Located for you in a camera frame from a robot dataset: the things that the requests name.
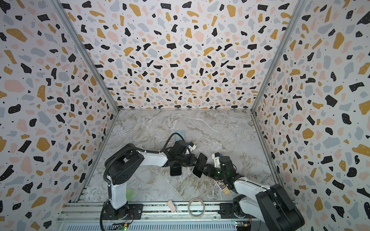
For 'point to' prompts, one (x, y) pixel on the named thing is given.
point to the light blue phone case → (182, 133)
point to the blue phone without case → (202, 160)
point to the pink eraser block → (171, 206)
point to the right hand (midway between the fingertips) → (202, 170)
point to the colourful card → (221, 184)
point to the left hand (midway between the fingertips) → (202, 163)
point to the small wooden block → (226, 191)
